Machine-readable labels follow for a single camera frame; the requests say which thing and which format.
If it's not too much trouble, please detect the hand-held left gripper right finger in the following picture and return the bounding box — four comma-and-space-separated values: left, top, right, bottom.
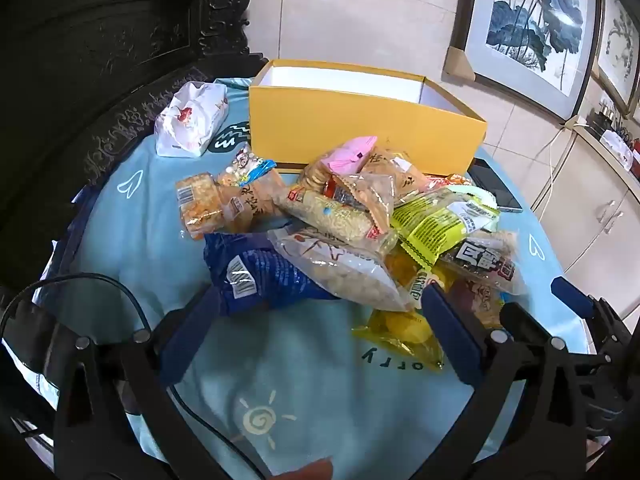
422, 284, 586, 480

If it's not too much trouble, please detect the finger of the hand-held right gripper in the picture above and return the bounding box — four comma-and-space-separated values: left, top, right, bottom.
550, 276, 640, 361
500, 302, 633, 441

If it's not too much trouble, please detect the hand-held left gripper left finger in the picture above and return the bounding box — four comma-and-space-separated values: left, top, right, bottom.
52, 285, 223, 480

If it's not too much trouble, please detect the brown snack packet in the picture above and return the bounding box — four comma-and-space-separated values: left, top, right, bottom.
447, 280, 506, 331

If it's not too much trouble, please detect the yellow chips packet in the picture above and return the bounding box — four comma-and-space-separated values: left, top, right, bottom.
351, 305, 447, 372

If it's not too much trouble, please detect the black print snack packet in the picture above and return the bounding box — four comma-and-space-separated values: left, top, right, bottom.
437, 230, 526, 296

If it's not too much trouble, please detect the yellow long snack packet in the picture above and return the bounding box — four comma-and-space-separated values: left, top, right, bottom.
390, 187, 501, 271

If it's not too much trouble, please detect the large clear puffed snack packet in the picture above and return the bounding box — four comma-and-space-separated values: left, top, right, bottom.
267, 225, 413, 311

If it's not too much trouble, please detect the clear orange cracker packet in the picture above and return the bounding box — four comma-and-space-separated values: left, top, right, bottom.
175, 172, 223, 241

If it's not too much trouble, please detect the clear brown print cracker packet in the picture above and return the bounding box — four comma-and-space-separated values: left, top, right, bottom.
217, 170, 291, 235

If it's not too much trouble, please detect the small orange snack packet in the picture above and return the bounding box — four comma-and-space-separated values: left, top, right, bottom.
425, 174, 473, 193

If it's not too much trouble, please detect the clear red label snack packet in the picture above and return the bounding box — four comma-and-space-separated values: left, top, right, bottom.
325, 172, 396, 233

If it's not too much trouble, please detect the clear long rice cake packet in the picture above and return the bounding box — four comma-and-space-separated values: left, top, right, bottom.
274, 182, 398, 256

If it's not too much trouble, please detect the blue white label snack packet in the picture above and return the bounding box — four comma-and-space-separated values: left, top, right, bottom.
220, 144, 278, 191

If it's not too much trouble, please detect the clear golden biscuit packet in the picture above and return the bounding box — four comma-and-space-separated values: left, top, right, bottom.
360, 146, 431, 196

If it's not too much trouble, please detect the round cracker sleeve packet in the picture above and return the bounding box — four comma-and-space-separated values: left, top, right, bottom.
300, 157, 336, 193

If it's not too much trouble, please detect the pink spotted snack pouch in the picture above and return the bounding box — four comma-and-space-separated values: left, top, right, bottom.
320, 136, 378, 173

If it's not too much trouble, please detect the yellow cardboard box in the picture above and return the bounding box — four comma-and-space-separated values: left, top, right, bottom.
248, 58, 488, 173

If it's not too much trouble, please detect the cream cabinet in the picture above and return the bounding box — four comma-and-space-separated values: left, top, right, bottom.
529, 119, 640, 313

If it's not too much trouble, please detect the light blue printed tablecloth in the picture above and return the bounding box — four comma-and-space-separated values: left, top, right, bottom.
30, 77, 596, 480

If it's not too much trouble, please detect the black smartphone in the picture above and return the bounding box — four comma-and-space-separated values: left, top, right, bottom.
467, 157, 523, 213

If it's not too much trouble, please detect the white tissue pack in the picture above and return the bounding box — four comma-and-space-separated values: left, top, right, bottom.
154, 81, 230, 158

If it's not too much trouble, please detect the framed flower painting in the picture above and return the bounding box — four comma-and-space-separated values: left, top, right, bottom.
591, 0, 640, 118

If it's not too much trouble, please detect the cardboard corner protector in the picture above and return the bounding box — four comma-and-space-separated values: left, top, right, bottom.
446, 46, 476, 81

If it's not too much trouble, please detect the framed blue lotus painting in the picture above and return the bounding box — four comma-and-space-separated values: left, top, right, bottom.
445, 0, 601, 121

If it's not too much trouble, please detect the carved dark wooden screen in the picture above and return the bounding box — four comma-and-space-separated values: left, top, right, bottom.
0, 0, 271, 321

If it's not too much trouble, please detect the black cable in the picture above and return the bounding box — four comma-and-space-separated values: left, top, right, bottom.
0, 272, 271, 480

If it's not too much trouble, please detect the white cable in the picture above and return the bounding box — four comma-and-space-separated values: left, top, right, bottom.
532, 124, 576, 211

